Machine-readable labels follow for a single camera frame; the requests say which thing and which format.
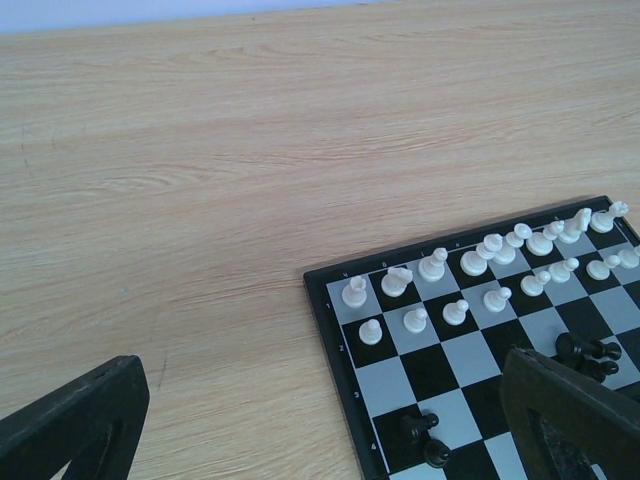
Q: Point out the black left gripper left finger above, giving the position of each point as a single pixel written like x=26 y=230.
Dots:
x=89 y=428

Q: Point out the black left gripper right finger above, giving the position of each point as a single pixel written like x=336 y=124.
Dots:
x=564 y=422

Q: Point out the black queen chess piece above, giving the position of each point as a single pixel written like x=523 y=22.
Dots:
x=595 y=359

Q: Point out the black pawn centre board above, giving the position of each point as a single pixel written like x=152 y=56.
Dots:
x=436 y=453

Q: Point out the white pawn chess piece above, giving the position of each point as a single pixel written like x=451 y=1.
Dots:
x=370 y=332

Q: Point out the white knight chess piece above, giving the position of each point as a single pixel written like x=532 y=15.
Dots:
x=396 y=280

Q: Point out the white rook chess piece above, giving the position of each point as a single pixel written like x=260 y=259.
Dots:
x=354 y=294

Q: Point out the black pawn beside king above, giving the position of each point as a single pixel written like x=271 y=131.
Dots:
x=413 y=428

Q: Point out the black and grey chessboard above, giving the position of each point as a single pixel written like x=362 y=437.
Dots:
x=453 y=367

